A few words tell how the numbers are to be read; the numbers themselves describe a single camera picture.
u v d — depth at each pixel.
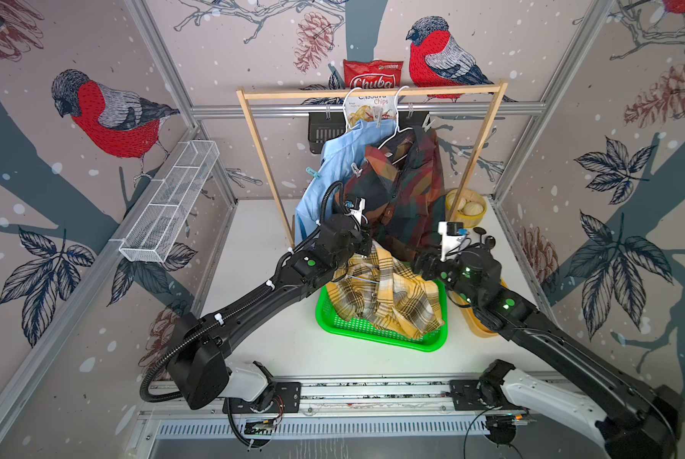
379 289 0.74
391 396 0.75
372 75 0.85
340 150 0.68
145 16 0.72
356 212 0.64
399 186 0.89
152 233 0.71
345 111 0.88
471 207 1.10
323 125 0.93
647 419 0.38
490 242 1.06
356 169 0.67
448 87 0.62
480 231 1.08
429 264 0.62
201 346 0.40
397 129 0.69
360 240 0.59
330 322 0.87
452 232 0.61
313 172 0.66
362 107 0.87
